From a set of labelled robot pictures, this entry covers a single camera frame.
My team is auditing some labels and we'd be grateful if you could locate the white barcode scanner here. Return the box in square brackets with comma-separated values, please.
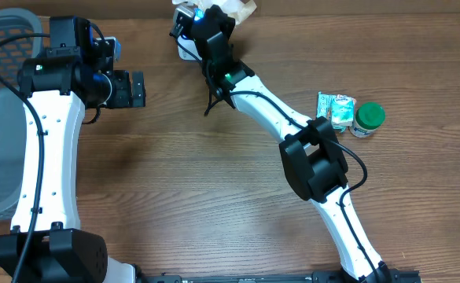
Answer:
[178, 37, 202, 61]

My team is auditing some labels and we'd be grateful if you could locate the orange snack packet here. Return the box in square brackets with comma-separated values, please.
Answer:
[335, 94, 357, 106]

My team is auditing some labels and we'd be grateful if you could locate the small teal white packet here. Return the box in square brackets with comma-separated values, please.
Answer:
[330, 98, 355, 132]

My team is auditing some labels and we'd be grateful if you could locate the grey plastic shopping basket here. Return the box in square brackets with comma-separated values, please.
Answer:
[0, 8, 44, 222]

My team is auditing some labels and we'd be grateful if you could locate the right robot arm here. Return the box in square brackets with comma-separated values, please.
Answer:
[182, 5, 392, 282]

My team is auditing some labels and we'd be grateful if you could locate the teal white snack packet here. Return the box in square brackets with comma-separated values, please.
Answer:
[316, 91, 336, 120]

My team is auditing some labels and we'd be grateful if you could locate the green lid white jar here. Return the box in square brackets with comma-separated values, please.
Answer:
[349, 102, 386, 138]

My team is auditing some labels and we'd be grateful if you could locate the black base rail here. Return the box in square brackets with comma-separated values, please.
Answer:
[134, 269, 422, 283]

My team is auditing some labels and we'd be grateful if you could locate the clear brown bread bag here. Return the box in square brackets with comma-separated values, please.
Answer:
[171, 0, 257, 24]

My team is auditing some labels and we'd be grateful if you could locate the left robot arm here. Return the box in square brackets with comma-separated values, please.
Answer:
[0, 16, 146, 282]

